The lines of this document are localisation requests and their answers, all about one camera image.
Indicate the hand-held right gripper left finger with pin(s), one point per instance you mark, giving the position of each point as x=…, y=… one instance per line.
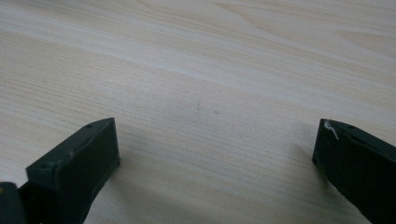
x=77, y=168

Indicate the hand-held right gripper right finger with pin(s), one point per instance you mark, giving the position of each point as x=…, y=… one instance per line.
x=358, y=168

